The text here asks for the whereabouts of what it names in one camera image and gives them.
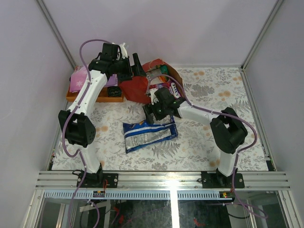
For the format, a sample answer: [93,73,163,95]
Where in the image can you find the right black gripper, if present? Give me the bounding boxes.
[143,100,169,125]

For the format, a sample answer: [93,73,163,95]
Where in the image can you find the red paper bag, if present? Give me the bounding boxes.
[119,58,182,104]

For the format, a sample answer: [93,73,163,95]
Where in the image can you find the blue Doritos chip bag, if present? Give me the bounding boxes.
[123,116,178,154]

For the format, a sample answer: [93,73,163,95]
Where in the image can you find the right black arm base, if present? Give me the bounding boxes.
[201,169,245,189]

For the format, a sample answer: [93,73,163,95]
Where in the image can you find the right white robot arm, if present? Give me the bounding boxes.
[143,87,248,188]

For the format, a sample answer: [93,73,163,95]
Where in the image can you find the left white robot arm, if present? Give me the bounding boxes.
[58,41,146,188]

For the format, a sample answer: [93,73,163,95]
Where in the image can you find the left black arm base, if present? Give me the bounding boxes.
[72,170,119,189]

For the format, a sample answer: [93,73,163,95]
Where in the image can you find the white Fox's candy bag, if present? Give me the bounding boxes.
[155,81,181,98]

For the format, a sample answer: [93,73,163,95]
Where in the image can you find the green snack packet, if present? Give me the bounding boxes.
[159,65,169,75]

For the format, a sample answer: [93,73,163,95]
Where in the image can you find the dark floral cloth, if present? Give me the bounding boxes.
[107,86,122,97]

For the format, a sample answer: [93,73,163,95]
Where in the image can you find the purple plastic package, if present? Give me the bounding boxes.
[70,66,118,92]

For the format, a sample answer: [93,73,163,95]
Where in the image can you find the floral table mat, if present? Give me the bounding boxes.
[51,66,269,171]

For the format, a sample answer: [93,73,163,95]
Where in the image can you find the orange wooden tray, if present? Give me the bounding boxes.
[66,83,124,103]

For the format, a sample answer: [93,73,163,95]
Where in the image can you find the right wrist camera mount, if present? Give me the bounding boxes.
[149,88,159,105]

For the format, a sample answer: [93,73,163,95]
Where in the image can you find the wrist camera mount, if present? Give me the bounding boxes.
[110,43,128,60]
[149,88,159,105]

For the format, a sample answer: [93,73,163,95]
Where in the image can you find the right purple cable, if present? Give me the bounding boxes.
[146,74,268,219]

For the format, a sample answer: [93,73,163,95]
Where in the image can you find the purple cable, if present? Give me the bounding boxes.
[146,74,268,219]
[60,39,112,228]

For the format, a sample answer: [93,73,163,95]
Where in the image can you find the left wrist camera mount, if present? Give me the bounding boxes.
[110,43,128,60]

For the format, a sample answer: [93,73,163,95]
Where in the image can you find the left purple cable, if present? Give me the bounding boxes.
[60,39,112,228]

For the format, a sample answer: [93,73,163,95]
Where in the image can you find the aluminium front rail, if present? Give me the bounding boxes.
[36,171,291,191]

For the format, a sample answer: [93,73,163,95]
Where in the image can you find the blue white cable duct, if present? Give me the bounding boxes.
[45,190,232,200]

